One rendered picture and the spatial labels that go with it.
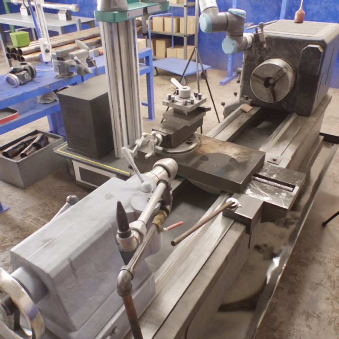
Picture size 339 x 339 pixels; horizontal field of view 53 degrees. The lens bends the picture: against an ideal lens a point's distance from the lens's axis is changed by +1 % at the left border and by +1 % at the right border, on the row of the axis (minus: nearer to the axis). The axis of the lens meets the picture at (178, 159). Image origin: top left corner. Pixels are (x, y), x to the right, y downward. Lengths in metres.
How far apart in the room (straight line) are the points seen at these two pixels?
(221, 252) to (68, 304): 0.60
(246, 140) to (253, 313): 1.07
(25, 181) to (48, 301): 2.37
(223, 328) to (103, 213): 0.87
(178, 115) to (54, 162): 1.90
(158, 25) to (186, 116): 4.66
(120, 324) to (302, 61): 1.80
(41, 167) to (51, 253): 2.47
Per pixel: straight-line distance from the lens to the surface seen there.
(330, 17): 5.64
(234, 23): 1.88
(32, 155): 3.21
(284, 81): 2.17
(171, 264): 1.23
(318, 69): 2.28
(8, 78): 3.05
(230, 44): 1.90
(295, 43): 2.33
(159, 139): 1.61
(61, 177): 3.32
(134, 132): 2.99
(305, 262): 2.52
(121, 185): 1.05
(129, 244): 0.70
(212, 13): 1.84
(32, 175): 3.28
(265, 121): 2.59
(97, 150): 2.83
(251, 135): 2.33
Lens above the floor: 1.77
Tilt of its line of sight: 31 degrees down
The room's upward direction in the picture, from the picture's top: straight up
